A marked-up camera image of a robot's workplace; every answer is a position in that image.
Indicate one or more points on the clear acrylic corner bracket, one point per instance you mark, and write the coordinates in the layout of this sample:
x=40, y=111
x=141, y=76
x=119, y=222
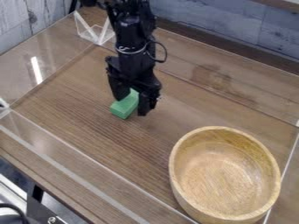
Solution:
x=96, y=34

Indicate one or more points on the green rectangular block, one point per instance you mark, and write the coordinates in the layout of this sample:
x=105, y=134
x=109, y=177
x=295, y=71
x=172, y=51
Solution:
x=123, y=108

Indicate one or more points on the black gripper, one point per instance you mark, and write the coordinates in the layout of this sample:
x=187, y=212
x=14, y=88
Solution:
x=131, y=70

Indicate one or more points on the black table leg bracket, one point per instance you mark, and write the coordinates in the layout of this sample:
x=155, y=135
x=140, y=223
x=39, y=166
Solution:
x=37, y=211

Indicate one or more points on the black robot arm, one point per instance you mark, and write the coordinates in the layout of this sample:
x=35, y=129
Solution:
x=133, y=22

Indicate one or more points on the wooden bowl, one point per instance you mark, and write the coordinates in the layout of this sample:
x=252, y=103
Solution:
x=224, y=176

